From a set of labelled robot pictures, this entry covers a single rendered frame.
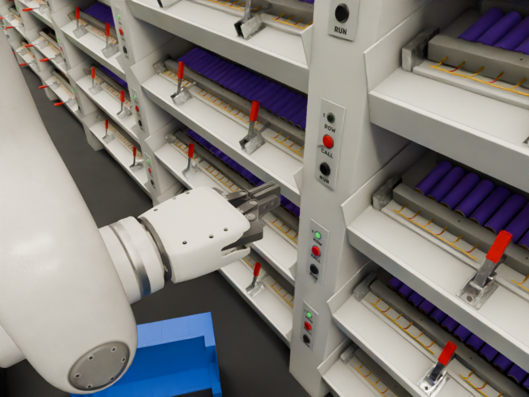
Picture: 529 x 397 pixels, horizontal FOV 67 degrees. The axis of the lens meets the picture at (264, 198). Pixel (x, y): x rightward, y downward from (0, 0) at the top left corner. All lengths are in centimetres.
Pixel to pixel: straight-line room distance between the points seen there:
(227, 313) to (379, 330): 51
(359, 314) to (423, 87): 40
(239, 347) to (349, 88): 74
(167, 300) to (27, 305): 88
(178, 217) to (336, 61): 26
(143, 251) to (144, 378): 66
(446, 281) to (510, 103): 22
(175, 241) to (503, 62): 37
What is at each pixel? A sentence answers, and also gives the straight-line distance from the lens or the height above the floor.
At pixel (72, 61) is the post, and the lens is 178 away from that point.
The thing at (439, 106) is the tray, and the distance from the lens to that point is 45.
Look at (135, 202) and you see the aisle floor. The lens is 153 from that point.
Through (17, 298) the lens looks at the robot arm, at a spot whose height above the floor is 68.
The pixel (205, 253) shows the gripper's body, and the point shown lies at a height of 59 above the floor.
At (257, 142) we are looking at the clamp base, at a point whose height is 53.
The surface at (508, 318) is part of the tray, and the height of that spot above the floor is 52.
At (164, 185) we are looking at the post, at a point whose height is 19.
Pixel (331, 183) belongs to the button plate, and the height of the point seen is 57.
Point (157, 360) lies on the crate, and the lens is 98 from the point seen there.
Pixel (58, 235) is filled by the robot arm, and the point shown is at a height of 71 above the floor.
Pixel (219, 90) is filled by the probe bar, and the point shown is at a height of 56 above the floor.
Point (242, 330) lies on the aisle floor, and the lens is 108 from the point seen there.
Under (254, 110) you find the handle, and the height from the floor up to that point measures 59.
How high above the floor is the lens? 89
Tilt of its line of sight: 37 degrees down
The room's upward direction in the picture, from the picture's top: straight up
